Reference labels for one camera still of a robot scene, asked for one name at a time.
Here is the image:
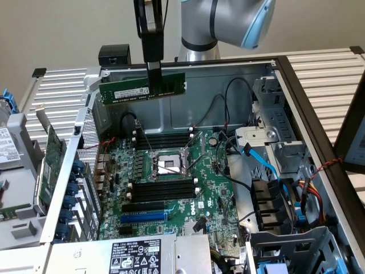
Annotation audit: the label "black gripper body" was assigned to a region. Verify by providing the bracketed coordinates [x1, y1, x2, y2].
[141, 0, 166, 64]

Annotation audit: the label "green RAM stick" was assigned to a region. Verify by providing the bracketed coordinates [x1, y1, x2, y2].
[98, 71, 188, 107]
[0, 202, 31, 220]

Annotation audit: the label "black RAM slot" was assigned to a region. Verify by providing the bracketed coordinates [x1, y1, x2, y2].
[136, 131, 191, 138]
[133, 181, 200, 188]
[136, 135, 191, 142]
[131, 191, 198, 198]
[126, 193, 198, 204]
[127, 183, 200, 193]
[135, 143, 189, 150]
[136, 139, 190, 146]

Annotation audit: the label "black box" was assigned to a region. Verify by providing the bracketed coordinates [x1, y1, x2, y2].
[98, 45, 132, 66]

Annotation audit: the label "open grey PC case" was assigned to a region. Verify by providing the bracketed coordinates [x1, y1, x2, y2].
[39, 55, 365, 274]

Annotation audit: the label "thin metal locking lever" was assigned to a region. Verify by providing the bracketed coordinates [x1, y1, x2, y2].
[141, 127, 156, 154]
[150, 161, 185, 175]

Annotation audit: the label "metal socket cover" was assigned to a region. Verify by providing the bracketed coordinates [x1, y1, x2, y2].
[185, 131, 208, 172]

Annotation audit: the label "metal CPU socket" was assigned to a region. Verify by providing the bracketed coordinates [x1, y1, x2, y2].
[150, 150, 191, 181]

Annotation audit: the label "green Dell motherboard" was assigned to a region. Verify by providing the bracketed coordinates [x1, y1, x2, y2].
[98, 130, 243, 252]

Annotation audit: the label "green graphics card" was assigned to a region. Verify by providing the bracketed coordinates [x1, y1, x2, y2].
[33, 104, 68, 209]

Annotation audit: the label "long black expansion slot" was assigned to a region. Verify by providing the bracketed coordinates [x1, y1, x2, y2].
[121, 202, 166, 214]

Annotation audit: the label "grey metal disk bay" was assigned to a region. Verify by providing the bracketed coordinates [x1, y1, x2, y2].
[252, 75, 313, 175]

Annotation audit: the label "blue expansion slot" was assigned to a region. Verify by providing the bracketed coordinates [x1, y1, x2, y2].
[119, 207, 172, 225]

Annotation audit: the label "silver finned heat sink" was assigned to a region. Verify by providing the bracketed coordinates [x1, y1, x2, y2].
[183, 221, 206, 235]

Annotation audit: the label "silver hard disk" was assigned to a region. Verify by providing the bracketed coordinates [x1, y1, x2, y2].
[0, 96, 28, 169]

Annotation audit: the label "black plastic fan shroud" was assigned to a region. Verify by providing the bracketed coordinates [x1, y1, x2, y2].
[250, 177, 299, 232]

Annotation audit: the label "silver power supply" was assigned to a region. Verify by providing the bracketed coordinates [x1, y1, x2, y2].
[50, 233, 212, 274]

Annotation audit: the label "black framed monitor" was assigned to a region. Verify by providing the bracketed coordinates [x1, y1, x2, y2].
[332, 64, 365, 174]

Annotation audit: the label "grey metal drive cage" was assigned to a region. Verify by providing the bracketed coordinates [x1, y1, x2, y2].
[245, 225, 347, 274]

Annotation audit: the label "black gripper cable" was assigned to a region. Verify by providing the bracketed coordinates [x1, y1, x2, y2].
[133, 0, 143, 39]

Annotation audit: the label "thin black wire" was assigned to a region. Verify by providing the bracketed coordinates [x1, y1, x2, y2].
[215, 134, 254, 191]
[193, 77, 254, 129]
[120, 112, 141, 135]

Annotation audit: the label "red black twisted wire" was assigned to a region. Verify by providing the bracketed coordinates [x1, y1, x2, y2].
[82, 136, 117, 183]
[312, 158, 344, 178]

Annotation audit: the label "silver disk bay bracket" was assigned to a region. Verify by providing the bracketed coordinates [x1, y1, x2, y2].
[235, 127, 279, 156]

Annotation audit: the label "blue flat disk wire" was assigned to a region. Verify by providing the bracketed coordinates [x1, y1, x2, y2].
[241, 143, 299, 213]

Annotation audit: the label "blue disk rail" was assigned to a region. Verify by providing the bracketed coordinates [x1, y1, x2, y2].
[4, 88, 20, 114]

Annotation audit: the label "coloured power wire bundle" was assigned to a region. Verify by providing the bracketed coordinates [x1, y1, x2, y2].
[296, 177, 327, 228]

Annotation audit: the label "blue disk tray handle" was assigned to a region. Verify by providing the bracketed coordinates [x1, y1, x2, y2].
[256, 261, 290, 274]

